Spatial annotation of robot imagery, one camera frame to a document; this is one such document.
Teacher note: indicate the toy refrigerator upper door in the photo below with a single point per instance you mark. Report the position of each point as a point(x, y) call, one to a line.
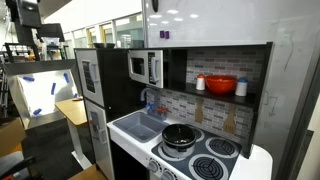
point(89, 74)

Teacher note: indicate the grey toy sink basin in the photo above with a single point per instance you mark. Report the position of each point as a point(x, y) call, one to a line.
point(140, 126)

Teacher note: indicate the grey stove knob right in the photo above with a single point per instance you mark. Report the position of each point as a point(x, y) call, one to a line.
point(167, 175)

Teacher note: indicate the grey toy stovetop with burners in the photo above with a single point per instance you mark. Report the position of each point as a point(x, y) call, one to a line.
point(213, 158)

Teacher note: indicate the white shaker with orange cap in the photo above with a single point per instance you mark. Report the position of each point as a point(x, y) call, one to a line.
point(200, 82)

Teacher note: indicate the black toy kitchen shelf frame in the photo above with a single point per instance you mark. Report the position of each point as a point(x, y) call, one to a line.
point(231, 116)

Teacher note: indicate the purple magnet on whiteboard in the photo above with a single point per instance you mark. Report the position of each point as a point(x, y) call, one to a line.
point(164, 34)

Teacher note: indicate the grey stove knob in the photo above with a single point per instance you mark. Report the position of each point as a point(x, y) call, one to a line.
point(167, 175)
point(153, 166)

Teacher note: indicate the dark bowl on top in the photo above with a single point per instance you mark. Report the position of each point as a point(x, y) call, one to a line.
point(104, 45)

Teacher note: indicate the grey stove knob left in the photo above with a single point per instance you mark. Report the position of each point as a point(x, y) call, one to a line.
point(153, 166)

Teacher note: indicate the wooden side table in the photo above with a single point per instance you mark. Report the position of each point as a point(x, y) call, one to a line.
point(74, 112)

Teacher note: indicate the toy refrigerator door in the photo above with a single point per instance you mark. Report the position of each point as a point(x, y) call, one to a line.
point(100, 138)
point(89, 74)

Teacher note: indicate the white shaker with blue cap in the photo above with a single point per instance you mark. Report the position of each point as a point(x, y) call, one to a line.
point(241, 88)

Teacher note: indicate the white board with blue tape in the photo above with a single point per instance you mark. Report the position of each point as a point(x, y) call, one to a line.
point(42, 90)

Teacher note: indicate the toy refrigerator lower door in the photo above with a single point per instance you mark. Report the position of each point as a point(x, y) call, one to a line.
point(100, 138)

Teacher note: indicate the orange bowl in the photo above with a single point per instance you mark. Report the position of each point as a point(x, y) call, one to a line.
point(220, 84)

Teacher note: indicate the toy microwave with grey door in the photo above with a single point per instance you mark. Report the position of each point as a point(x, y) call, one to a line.
point(146, 66)

